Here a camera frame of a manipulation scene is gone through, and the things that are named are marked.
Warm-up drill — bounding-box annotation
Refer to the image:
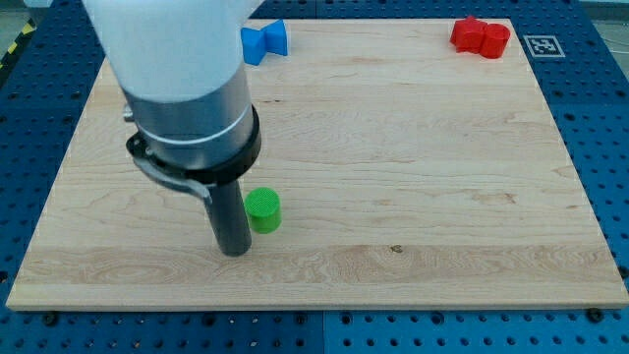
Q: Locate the green cylinder block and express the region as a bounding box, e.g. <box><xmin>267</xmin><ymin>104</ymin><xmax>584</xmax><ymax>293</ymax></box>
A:
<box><xmin>245</xmin><ymin>187</ymin><xmax>282</xmax><ymax>234</ymax></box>

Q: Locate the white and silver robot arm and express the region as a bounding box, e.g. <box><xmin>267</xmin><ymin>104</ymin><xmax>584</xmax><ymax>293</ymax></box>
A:
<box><xmin>83</xmin><ymin>0</ymin><xmax>262</xmax><ymax>170</ymax></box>

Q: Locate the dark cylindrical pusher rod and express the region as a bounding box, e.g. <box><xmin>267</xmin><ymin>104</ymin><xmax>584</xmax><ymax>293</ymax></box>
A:
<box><xmin>204</xmin><ymin>180</ymin><xmax>252</xmax><ymax>257</ymax></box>

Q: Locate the wooden board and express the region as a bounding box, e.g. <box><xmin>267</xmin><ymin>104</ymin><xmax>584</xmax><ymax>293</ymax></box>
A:
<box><xmin>7</xmin><ymin>20</ymin><xmax>628</xmax><ymax>312</ymax></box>

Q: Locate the blue angular block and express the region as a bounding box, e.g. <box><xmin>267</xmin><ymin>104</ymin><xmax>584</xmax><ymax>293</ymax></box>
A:
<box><xmin>241</xmin><ymin>28</ymin><xmax>266</xmax><ymax>66</ymax></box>

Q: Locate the red star block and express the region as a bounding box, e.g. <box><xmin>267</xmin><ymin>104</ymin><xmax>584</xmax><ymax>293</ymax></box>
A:
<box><xmin>450</xmin><ymin>16</ymin><xmax>487</xmax><ymax>54</ymax></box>

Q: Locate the red cylinder block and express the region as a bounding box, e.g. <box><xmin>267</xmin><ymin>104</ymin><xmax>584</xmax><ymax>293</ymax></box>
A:
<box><xmin>480</xmin><ymin>24</ymin><xmax>511</xmax><ymax>59</ymax></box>

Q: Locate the black and white fiducial tag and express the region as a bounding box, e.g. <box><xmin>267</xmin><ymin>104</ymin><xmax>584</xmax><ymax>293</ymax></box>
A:
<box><xmin>523</xmin><ymin>34</ymin><xmax>565</xmax><ymax>58</ymax></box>

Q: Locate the black clamp ring with lever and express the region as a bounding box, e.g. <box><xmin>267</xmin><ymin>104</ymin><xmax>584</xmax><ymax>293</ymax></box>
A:
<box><xmin>125</xmin><ymin>104</ymin><xmax>262</xmax><ymax>206</ymax></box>

